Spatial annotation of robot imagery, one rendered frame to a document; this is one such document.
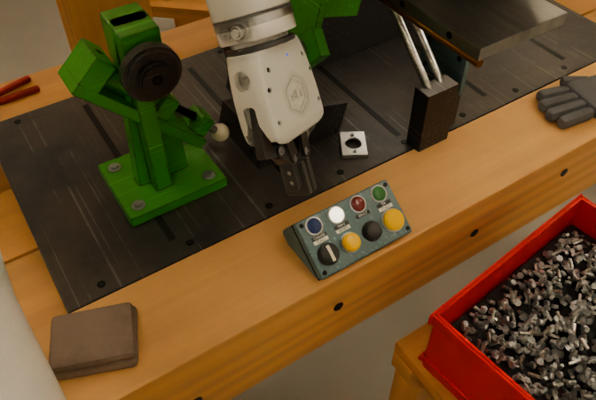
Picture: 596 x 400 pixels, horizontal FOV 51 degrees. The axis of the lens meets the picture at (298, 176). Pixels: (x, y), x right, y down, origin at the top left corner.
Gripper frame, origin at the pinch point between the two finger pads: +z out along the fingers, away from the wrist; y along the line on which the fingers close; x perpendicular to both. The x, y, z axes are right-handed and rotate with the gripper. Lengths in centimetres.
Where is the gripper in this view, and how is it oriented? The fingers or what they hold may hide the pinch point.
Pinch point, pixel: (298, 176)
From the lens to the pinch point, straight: 70.6
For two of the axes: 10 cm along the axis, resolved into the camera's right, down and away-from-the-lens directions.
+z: 2.6, 9.2, 3.0
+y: 5.0, -4.0, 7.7
